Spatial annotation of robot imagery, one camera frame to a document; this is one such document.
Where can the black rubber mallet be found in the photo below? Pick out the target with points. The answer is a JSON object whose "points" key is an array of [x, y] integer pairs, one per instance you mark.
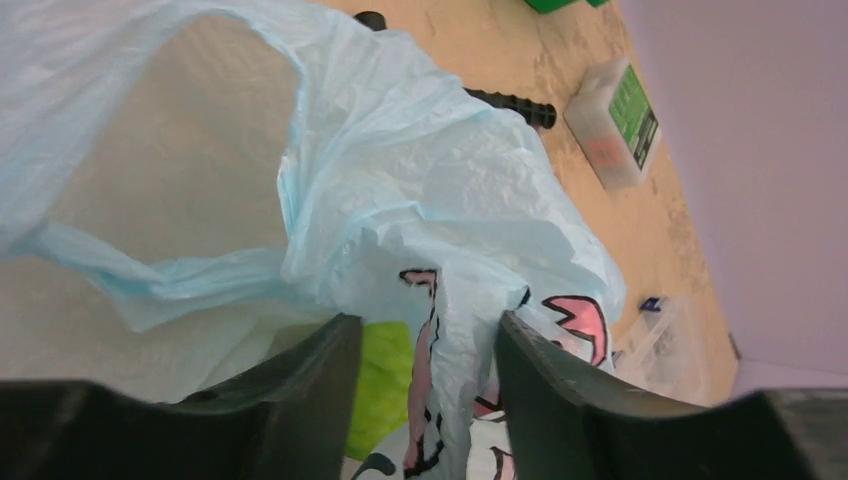
{"points": [[536, 115]]}

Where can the small green label box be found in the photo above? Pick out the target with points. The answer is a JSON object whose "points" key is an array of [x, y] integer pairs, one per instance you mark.
{"points": [[614, 123]]}

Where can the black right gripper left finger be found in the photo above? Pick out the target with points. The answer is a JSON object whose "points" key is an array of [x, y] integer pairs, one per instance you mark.
{"points": [[286, 418]]}

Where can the green fake fruit in bag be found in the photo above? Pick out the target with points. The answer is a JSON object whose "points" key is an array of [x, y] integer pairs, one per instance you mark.
{"points": [[380, 405]]}

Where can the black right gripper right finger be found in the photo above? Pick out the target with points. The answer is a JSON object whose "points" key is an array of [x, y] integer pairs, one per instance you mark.
{"points": [[569, 420]]}

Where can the light blue plastic bag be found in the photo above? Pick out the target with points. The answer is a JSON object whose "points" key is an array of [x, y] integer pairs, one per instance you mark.
{"points": [[182, 180]]}

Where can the green plastic tray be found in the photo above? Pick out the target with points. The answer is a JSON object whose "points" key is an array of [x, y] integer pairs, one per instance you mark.
{"points": [[550, 6]]}

